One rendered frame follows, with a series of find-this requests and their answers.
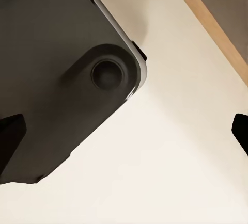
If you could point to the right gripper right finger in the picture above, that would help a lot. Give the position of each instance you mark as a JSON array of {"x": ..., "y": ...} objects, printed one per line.
[{"x": 240, "y": 130}]

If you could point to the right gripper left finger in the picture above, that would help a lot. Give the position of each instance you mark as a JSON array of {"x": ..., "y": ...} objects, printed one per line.
[{"x": 12, "y": 131}]

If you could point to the cabinet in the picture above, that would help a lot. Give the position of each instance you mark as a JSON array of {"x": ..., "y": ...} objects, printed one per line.
[{"x": 232, "y": 17}]

